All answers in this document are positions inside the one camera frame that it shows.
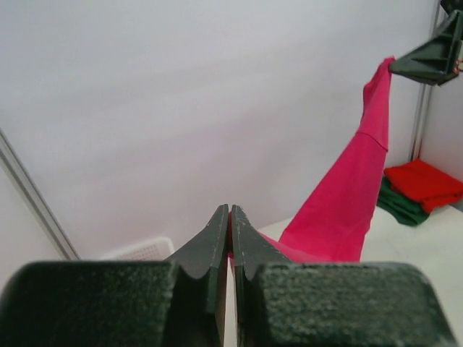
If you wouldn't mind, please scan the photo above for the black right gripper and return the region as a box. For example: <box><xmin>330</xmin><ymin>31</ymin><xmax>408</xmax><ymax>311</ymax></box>
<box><xmin>389</xmin><ymin>0</ymin><xmax>463</xmax><ymax>86</ymax></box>

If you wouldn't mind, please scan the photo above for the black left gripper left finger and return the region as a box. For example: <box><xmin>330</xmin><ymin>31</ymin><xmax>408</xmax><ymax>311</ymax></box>
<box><xmin>164</xmin><ymin>204</ymin><xmax>229</xmax><ymax>346</ymax></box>

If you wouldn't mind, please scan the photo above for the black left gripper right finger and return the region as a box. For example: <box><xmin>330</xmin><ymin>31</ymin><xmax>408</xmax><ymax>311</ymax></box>
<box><xmin>230</xmin><ymin>205</ymin><xmax>291</xmax><ymax>346</ymax></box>

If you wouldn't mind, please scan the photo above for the pink t shirt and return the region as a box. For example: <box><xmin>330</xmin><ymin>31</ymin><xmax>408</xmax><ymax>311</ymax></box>
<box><xmin>263</xmin><ymin>57</ymin><xmax>395</xmax><ymax>262</ymax></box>

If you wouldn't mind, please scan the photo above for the white perforated plastic basket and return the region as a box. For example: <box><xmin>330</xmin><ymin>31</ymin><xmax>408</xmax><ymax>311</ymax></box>
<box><xmin>101</xmin><ymin>236</ymin><xmax>174</xmax><ymax>261</ymax></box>

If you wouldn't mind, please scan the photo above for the folded red t shirt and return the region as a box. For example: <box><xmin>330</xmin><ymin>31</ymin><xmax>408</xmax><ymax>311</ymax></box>
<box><xmin>384</xmin><ymin>159</ymin><xmax>462</xmax><ymax>213</ymax></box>

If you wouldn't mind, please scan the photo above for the folded green t shirt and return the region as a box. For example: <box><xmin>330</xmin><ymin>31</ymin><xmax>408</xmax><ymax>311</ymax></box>
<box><xmin>376</xmin><ymin>176</ymin><xmax>430</xmax><ymax>226</ymax></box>

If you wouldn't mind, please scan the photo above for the right aluminium frame post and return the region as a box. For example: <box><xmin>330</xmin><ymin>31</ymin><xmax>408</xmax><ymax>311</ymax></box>
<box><xmin>409</xmin><ymin>1</ymin><xmax>441</xmax><ymax>161</ymax></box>

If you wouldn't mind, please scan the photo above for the aluminium frame post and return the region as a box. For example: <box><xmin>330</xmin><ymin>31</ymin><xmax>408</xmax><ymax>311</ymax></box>
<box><xmin>1</xmin><ymin>129</ymin><xmax>81</xmax><ymax>260</ymax></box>
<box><xmin>409</xmin><ymin>1</ymin><xmax>441</xmax><ymax>161</ymax></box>

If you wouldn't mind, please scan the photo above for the left aluminium frame post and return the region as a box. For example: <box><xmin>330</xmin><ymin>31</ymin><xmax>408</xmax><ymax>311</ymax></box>
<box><xmin>1</xmin><ymin>129</ymin><xmax>81</xmax><ymax>260</ymax></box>

